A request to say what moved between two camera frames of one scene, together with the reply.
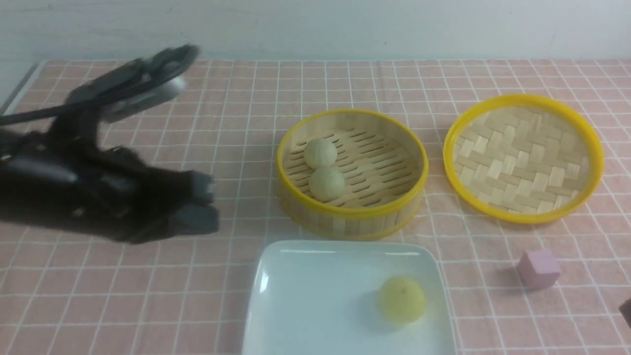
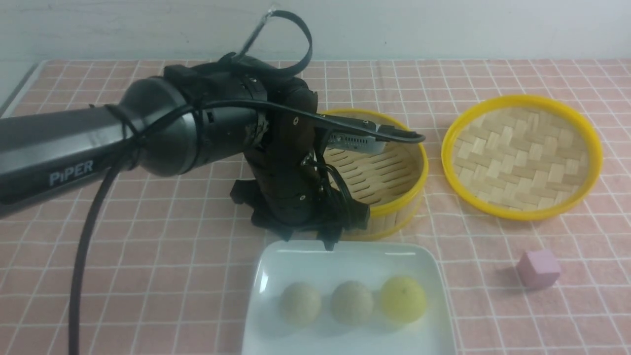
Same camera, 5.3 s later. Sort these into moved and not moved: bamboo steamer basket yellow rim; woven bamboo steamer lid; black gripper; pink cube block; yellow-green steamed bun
Moved: black gripper
Not moved: woven bamboo steamer lid; bamboo steamer basket yellow rim; yellow-green steamed bun; pink cube block
